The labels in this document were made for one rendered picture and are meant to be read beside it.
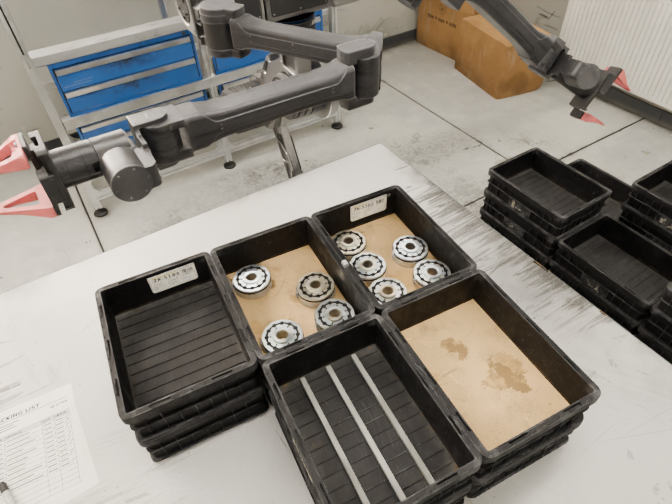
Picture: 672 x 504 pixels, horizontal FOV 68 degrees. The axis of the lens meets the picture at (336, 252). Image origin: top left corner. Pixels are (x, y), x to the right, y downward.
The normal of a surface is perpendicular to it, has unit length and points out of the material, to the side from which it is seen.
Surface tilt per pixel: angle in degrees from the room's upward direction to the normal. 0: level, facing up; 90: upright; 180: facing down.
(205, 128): 90
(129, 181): 90
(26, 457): 0
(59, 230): 0
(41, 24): 90
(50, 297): 0
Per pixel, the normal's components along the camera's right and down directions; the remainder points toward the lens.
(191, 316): -0.04, -0.70
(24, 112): 0.54, 0.58
